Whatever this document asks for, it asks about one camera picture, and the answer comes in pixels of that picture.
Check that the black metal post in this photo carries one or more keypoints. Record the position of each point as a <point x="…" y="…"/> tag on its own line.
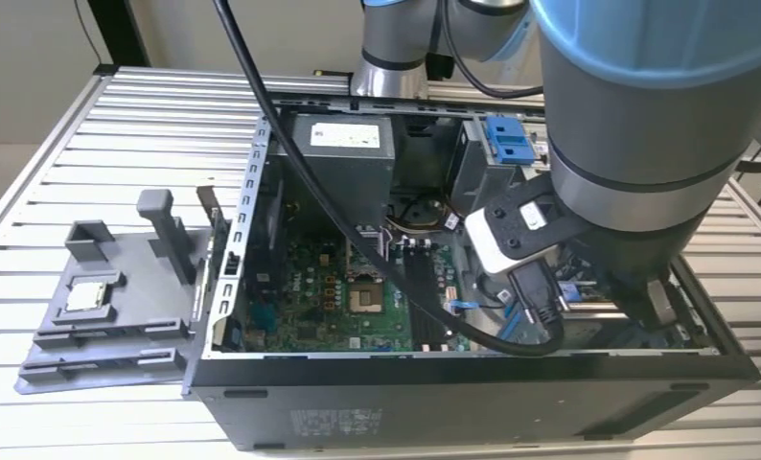
<point x="120" y="33"/>

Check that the grey plastic parts rack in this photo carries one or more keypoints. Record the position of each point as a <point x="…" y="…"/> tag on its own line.
<point x="136" y="287"/>

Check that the metal disk bay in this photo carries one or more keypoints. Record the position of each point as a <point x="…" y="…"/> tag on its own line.
<point x="585" y="330"/>

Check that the metal locking lever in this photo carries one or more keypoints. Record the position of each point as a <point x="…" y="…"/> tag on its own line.
<point x="389" y="246"/>

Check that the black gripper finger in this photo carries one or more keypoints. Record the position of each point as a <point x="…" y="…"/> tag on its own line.
<point x="658" y="306"/>

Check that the green motherboard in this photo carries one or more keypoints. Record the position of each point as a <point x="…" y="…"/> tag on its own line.
<point x="310" y="330"/>

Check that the grey power supply box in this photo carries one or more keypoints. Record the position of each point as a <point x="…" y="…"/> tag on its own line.
<point x="354" y="167"/>

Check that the white camera with black bracket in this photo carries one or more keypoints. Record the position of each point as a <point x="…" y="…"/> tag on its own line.
<point x="495" y="249"/>

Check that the black RAM slot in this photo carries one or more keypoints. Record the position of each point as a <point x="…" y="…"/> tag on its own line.
<point x="426" y="263"/>
<point x="418" y="263"/>
<point x="434" y="263"/>
<point x="411" y="263"/>

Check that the blue plastic drive latch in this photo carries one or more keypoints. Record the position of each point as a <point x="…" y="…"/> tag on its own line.
<point x="505" y="139"/>

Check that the grey metal drive cage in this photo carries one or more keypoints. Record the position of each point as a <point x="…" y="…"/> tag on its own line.
<point x="475" y="187"/>

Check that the silver CPU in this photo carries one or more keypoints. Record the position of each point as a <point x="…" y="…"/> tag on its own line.
<point x="87" y="297"/>

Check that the round black case fan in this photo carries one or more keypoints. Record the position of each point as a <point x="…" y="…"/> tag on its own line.
<point x="425" y="211"/>

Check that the graphics card with metal bracket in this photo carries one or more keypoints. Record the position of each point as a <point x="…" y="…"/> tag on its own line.
<point x="216" y="211"/>

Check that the black PC case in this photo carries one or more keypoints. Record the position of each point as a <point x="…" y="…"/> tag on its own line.
<point x="418" y="407"/>

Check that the CPU socket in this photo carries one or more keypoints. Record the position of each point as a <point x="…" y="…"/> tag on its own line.
<point x="367" y="299"/>

